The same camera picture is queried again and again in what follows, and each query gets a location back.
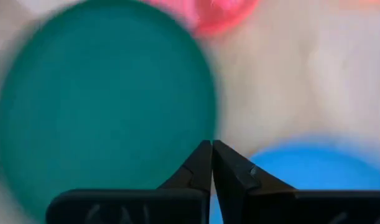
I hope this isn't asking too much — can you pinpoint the pink translucent plastic plate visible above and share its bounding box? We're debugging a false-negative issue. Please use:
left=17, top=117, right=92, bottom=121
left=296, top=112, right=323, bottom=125
left=144, top=0, right=261, bottom=37

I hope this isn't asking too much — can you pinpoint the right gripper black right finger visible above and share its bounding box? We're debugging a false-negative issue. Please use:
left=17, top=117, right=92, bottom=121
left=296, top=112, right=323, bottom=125
left=213, top=140, right=380, bottom=224

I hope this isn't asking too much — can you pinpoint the dark teal bowl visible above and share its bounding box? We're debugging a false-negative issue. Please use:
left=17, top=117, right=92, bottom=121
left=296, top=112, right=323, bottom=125
left=0, top=0, right=217, bottom=223

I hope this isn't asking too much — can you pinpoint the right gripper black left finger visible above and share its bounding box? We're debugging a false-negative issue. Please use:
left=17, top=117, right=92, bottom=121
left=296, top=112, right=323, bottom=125
left=45, top=140, right=213, bottom=224

